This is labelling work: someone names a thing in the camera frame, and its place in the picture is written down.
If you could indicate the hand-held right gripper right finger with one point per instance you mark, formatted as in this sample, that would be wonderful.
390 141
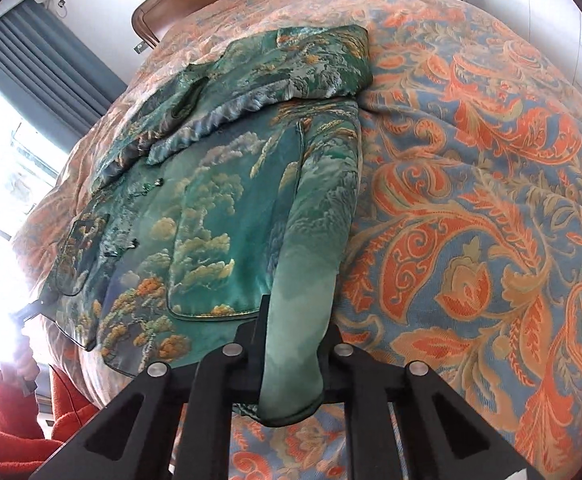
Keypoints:
333 365

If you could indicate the window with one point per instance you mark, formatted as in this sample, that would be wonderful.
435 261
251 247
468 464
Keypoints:
6 185

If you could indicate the person's orange fleece clothing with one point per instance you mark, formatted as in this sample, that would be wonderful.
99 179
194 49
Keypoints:
16 430

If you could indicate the grey curtain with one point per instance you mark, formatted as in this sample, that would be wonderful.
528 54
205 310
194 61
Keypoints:
51 65

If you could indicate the wall switch plate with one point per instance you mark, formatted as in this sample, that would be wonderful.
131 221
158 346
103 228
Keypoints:
140 47

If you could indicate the orange floral bedspread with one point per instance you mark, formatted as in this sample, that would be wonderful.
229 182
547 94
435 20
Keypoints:
471 210

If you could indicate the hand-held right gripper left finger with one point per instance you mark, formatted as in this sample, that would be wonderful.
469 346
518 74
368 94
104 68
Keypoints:
253 355

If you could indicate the person's left hand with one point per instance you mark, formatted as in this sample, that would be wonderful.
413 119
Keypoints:
26 360

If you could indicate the green patterned jacket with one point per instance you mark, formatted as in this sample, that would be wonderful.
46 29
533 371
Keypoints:
211 200

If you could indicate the white wardrobe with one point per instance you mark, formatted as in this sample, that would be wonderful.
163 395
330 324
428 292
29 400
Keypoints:
546 20

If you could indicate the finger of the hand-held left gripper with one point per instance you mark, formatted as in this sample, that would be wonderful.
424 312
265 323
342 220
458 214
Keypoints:
28 311

